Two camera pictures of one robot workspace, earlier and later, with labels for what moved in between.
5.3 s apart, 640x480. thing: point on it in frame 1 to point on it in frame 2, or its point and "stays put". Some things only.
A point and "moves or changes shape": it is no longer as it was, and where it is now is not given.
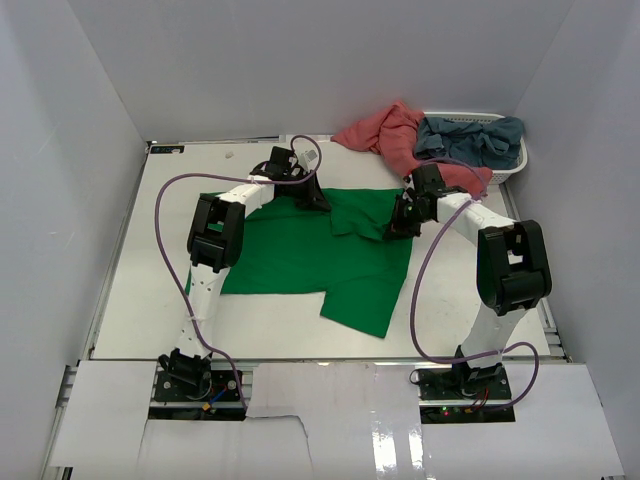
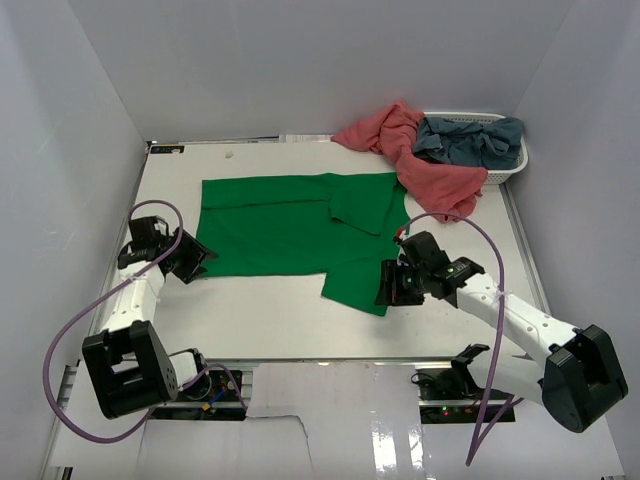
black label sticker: x=167 y=149 stays put
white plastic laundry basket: x=496 y=175 stays put
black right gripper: x=397 y=228 to x=387 y=280
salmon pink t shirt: x=393 y=134 stays put
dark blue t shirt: x=492 y=144 stays put
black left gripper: x=314 y=198 to x=189 y=243
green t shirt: x=341 y=252 moves or changes shape
